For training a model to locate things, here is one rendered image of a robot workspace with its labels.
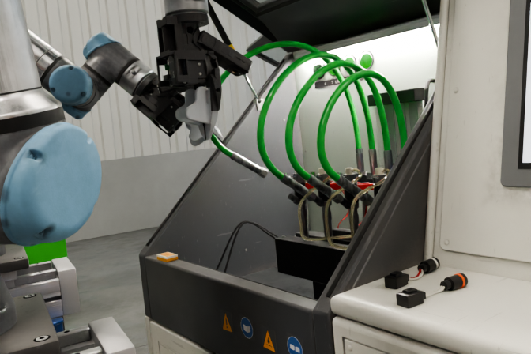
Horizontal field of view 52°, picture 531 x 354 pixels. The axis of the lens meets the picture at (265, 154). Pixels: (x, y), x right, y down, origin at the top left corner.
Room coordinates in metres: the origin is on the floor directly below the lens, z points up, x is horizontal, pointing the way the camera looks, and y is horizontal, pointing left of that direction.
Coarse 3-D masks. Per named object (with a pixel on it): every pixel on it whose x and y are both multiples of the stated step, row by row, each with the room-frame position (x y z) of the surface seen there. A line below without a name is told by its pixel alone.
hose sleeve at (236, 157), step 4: (232, 156) 1.22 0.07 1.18; (236, 156) 1.22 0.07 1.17; (240, 156) 1.22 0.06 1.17; (236, 160) 1.22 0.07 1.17; (240, 160) 1.22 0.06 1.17; (244, 160) 1.23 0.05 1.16; (248, 160) 1.23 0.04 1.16; (244, 164) 1.23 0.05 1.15; (248, 164) 1.23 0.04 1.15; (252, 164) 1.23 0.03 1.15; (256, 164) 1.24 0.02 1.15; (248, 168) 1.24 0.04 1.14; (252, 168) 1.23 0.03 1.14; (256, 168) 1.23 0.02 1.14; (260, 168) 1.24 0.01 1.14; (256, 172) 1.24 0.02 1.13; (260, 172) 1.24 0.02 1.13
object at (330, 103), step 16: (352, 80) 0.99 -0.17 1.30; (384, 80) 1.04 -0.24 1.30; (336, 96) 0.96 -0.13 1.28; (400, 112) 1.06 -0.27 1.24; (320, 128) 0.94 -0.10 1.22; (400, 128) 1.07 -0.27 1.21; (320, 144) 0.93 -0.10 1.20; (320, 160) 0.94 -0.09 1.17; (336, 176) 0.95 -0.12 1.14; (352, 192) 0.97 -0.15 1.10
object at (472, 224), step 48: (480, 0) 0.91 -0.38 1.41; (480, 48) 0.89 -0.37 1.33; (480, 96) 0.87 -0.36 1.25; (432, 144) 0.93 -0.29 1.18; (480, 144) 0.86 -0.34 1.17; (432, 192) 0.92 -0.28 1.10; (480, 192) 0.85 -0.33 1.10; (528, 192) 0.78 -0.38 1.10; (432, 240) 0.91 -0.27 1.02; (480, 240) 0.83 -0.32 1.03; (528, 240) 0.77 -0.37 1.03; (336, 336) 0.77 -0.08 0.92; (384, 336) 0.70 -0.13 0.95
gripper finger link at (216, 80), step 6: (216, 72) 0.91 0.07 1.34; (210, 78) 0.91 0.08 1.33; (216, 78) 0.91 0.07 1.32; (210, 84) 0.92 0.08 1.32; (216, 84) 0.91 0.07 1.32; (210, 90) 0.92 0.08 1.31; (216, 90) 0.92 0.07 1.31; (210, 96) 0.92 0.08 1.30; (216, 96) 0.92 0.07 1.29; (216, 102) 0.92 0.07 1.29; (216, 108) 0.92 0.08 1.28
